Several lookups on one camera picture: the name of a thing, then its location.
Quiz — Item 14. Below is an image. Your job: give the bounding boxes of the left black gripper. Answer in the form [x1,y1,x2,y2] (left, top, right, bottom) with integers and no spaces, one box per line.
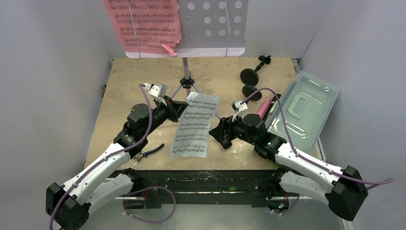
[142,95,188,137]

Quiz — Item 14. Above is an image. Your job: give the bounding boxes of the white sheet music page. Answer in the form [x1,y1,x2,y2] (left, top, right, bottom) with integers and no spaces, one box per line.
[169,92,219,158]

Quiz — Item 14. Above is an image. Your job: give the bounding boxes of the pink toy microphone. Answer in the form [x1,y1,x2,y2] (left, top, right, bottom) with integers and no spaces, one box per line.
[257,97,272,119]

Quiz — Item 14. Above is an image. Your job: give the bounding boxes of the lilac music stand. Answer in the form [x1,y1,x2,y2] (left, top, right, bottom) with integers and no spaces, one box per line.
[103,0,248,120]

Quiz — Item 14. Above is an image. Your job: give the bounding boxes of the pink sheet music page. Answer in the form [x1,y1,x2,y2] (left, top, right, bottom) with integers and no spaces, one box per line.
[103,0,181,57]

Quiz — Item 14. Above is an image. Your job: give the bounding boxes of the black microphone stand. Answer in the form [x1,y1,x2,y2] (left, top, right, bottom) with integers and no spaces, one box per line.
[242,85,262,101]
[240,55,271,86]

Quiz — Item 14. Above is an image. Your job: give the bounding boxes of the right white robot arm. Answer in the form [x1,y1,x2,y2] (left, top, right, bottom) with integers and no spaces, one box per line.
[209,114,368,221]

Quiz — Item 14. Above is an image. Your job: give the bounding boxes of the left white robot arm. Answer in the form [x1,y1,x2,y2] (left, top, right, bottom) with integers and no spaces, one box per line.
[45,96,188,230]

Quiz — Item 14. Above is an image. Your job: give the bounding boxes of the black marker pen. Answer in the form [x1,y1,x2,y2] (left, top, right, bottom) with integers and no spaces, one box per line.
[267,93,281,116]

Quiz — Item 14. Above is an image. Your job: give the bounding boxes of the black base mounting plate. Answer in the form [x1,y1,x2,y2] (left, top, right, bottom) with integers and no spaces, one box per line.
[108,169,298,210]

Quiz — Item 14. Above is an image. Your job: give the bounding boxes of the clear plastic storage box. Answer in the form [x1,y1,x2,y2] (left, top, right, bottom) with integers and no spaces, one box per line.
[280,70,339,154]

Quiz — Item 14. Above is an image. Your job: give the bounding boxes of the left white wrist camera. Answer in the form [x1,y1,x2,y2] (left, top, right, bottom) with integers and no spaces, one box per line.
[142,83,167,105]

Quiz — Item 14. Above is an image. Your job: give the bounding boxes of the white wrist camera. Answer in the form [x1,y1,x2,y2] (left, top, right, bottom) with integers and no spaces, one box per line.
[231,100,248,122]
[142,83,167,105]

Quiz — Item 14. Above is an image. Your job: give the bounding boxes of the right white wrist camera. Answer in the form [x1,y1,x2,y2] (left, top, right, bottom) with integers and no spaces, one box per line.
[231,100,248,122]

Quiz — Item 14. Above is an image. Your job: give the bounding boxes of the blue handled pliers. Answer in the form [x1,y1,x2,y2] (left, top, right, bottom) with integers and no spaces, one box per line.
[134,143,165,162]

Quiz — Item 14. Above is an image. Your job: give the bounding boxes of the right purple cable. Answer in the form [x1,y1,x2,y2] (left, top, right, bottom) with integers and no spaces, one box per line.
[239,87,396,217]

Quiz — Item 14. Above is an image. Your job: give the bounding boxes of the purple cable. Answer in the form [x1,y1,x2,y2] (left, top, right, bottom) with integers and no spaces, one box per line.
[48,83,177,230]
[239,87,396,217]

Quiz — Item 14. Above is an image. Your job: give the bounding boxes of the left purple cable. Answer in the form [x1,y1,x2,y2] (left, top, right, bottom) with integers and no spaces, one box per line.
[48,83,177,230]

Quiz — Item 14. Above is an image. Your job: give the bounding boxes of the aluminium rail frame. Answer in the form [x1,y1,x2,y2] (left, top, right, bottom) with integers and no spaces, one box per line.
[58,57,354,230]

